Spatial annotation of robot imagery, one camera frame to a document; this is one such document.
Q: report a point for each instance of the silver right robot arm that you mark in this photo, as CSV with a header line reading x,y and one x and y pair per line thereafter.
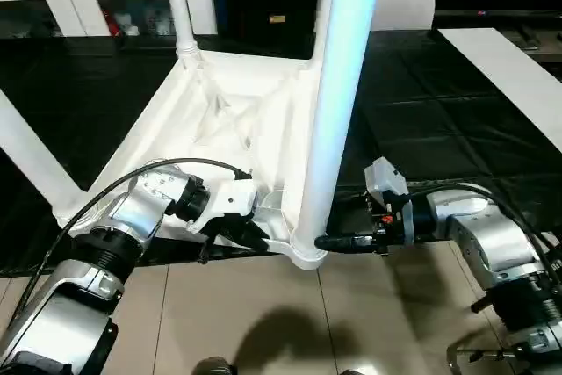
x,y
483,234

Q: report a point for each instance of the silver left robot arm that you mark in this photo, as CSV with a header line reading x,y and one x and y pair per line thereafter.
x,y
140,204

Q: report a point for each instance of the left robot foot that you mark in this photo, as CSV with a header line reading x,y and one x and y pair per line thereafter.
x,y
215,367

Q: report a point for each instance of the white side table board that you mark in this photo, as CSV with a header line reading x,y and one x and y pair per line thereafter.
x,y
505,72

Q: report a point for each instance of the small white jar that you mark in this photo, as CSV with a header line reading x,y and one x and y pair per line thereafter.
x,y
131,29
158,26

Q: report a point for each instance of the small yellow label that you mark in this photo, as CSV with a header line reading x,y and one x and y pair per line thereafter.
x,y
277,19

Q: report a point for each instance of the red packet in cabinet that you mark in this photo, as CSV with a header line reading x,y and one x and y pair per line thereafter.
x,y
113,23

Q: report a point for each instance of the black flat monitor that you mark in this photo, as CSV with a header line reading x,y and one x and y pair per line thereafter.
x,y
505,13

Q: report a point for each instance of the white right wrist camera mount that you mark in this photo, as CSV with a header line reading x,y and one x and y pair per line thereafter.
x,y
382,175

